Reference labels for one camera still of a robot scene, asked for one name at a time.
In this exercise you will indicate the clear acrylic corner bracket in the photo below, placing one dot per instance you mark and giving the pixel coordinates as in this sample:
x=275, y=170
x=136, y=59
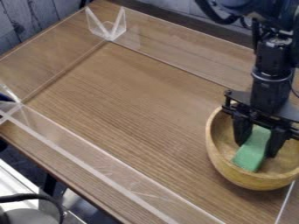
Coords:
x=106, y=29

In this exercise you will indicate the green rectangular block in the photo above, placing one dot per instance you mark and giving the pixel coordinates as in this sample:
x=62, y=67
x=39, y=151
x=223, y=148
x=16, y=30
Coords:
x=251, y=153

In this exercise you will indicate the clear acrylic front barrier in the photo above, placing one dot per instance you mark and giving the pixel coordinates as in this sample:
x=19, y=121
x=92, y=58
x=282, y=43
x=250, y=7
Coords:
x=96, y=175

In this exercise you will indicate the grey metal bracket with screw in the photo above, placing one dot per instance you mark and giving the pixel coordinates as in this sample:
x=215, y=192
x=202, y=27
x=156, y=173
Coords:
x=48, y=207

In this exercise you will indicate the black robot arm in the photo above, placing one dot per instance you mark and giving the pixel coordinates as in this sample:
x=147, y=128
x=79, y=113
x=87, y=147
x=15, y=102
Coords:
x=274, y=26

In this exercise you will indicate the brown wooden bowl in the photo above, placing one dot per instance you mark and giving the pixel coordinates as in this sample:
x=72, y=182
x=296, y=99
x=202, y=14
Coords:
x=276, y=171

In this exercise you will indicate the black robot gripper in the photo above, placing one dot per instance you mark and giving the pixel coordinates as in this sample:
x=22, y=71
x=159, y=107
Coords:
x=264, y=106

